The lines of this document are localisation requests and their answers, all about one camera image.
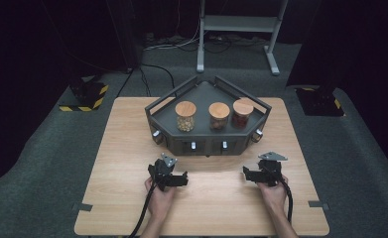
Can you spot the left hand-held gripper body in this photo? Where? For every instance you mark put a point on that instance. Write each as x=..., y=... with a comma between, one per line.
x=161, y=172

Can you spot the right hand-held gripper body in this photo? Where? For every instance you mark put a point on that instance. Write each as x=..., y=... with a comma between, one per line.
x=270, y=170

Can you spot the dark grey corner rack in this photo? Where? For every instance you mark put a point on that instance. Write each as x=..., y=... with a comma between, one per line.
x=208, y=132

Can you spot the glass jar with pale nuts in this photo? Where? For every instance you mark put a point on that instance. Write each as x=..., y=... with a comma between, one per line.
x=185, y=115

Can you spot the glass jar with red contents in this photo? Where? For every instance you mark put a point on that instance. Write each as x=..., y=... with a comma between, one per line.
x=242, y=112

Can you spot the glass jar with brown contents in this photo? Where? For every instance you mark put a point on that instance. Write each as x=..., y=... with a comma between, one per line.
x=219, y=115

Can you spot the person's left hand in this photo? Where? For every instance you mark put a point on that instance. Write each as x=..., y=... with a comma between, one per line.
x=161, y=201

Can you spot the person's right hand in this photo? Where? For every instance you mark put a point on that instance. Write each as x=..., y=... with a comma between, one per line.
x=274, y=196

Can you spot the grey tape piece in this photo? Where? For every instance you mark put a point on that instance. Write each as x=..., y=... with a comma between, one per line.
x=319, y=205
x=82, y=207

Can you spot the black yellow striped stand base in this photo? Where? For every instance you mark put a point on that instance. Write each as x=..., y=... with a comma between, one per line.
x=86, y=94
x=320, y=100

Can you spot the grey metal stand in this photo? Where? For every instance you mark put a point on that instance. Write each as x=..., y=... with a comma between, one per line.
x=237, y=24

